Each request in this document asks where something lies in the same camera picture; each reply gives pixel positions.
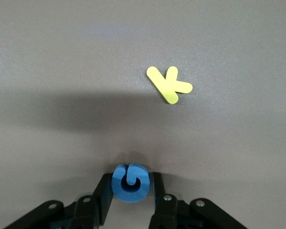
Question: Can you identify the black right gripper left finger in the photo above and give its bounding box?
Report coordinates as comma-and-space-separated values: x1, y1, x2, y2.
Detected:
3, 173, 114, 229

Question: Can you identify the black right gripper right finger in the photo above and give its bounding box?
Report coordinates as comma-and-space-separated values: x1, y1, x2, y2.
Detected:
148, 172, 249, 229

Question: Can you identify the blue foam letter G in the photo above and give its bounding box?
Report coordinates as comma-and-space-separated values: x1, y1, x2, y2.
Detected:
111, 163, 150, 203

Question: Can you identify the yellow foam letter k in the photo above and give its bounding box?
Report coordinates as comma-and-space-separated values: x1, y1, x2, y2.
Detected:
146, 66, 194, 105

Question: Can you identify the brown table cover sheet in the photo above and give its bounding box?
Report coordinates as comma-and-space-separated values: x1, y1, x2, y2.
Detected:
0, 0, 286, 229

